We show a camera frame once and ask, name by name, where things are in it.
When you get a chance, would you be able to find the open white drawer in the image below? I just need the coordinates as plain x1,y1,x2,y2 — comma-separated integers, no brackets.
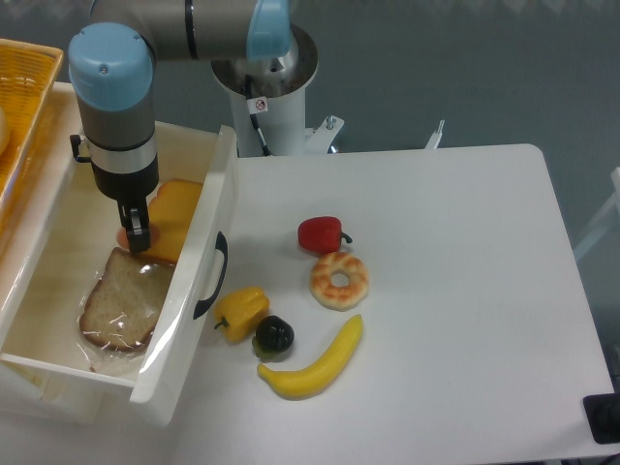
1,123,238,425

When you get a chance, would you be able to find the black device at edge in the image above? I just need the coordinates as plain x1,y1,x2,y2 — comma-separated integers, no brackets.
583,393,620,445

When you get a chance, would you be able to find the yellow bell pepper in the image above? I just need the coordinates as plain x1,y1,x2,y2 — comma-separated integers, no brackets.
213,286,270,343

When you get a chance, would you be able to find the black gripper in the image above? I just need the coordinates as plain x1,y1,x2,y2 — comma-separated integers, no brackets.
70,135,159,253

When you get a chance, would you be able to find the yellow woven basket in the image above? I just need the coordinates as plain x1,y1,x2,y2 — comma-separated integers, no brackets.
1,39,63,228

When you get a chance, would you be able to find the dark green pumpkin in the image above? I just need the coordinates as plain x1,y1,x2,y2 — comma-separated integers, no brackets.
252,315,295,361

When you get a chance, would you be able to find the white metal bracket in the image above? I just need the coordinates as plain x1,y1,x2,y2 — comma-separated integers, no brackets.
424,119,445,150

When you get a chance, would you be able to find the black drawer handle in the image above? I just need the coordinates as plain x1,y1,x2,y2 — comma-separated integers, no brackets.
193,232,229,320

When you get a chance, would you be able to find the brown egg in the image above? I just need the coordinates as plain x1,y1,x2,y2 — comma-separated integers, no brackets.
116,224,160,250

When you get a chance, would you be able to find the red bell pepper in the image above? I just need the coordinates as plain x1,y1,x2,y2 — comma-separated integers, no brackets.
297,216,353,255

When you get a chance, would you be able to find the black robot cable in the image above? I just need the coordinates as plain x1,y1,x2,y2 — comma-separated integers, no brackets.
244,75,272,157

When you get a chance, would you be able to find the glazed bread ring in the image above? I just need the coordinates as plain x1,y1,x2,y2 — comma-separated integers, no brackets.
309,250,370,312

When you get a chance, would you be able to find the white frame at right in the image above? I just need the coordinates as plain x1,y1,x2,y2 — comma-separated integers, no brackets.
573,168,619,263

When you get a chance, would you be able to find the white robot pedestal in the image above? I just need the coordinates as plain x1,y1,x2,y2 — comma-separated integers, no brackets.
211,24,344,158

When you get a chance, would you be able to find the orange toast slice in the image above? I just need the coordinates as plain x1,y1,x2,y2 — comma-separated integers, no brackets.
138,180,202,264

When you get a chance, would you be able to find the white drawer cabinet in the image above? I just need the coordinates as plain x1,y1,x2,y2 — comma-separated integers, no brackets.
1,82,102,423

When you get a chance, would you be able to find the wrapped brown bread slice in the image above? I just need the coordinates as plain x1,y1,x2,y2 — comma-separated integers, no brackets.
78,248,175,353

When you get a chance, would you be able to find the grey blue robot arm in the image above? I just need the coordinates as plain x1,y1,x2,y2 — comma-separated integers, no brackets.
68,1,292,253

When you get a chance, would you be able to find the yellow banana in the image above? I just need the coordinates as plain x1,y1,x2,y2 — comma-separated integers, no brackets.
257,314,364,400

